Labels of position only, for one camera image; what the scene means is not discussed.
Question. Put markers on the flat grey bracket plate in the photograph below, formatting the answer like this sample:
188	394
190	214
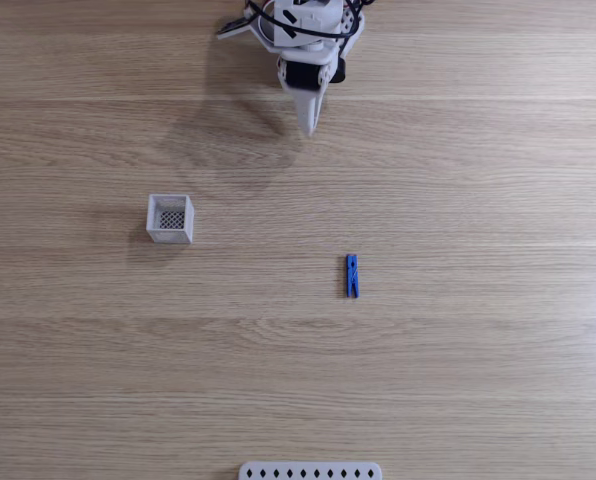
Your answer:
235	29

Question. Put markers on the blue clothes peg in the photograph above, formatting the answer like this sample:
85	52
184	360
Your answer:
352	276

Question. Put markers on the white strip with diamond holes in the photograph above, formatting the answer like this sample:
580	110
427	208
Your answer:
309	472

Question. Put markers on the small white mesh crate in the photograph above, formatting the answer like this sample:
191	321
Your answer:
170	235

